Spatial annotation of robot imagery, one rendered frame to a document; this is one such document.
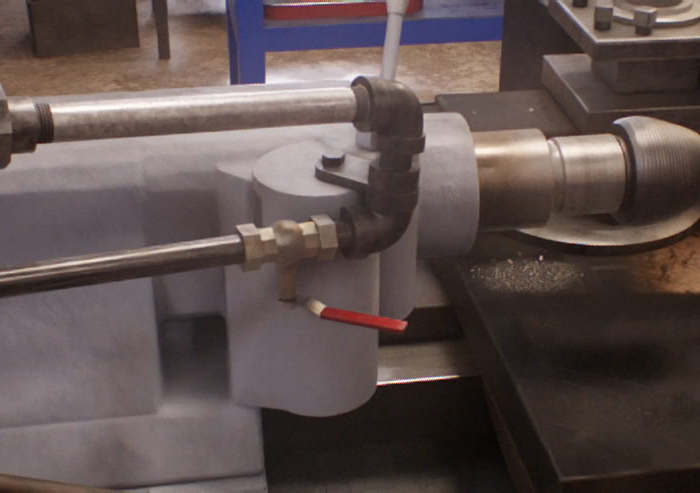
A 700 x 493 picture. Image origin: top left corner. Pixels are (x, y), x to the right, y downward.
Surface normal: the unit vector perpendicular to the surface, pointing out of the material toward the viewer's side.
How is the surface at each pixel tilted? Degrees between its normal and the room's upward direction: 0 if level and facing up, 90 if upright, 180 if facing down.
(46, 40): 90
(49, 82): 0
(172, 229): 86
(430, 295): 0
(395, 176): 82
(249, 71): 90
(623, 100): 0
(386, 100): 63
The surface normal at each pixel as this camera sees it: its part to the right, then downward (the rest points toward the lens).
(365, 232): 0.37, -0.01
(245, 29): 0.15, 0.47
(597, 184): 0.14, 0.25
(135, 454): 0.14, 0.00
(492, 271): 0.00, -0.88
